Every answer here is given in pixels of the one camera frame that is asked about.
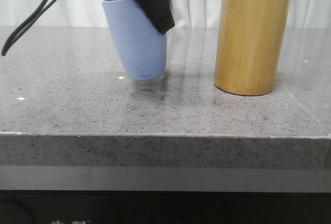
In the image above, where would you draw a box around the bamboo cylindrical holder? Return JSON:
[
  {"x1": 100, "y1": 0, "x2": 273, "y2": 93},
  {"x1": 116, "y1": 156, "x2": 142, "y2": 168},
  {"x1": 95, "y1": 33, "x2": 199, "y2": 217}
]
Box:
[{"x1": 214, "y1": 0, "x2": 290, "y2": 96}]

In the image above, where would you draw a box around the blue plastic cup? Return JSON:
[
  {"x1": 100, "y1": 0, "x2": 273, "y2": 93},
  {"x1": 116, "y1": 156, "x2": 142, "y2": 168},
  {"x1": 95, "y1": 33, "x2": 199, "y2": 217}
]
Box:
[{"x1": 102, "y1": 0, "x2": 167, "y2": 81}]

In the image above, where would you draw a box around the black cable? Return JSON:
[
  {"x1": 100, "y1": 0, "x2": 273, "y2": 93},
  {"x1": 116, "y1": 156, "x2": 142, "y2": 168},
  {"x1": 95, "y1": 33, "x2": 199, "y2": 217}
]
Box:
[{"x1": 1, "y1": 0, "x2": 81, "y2": 56}]

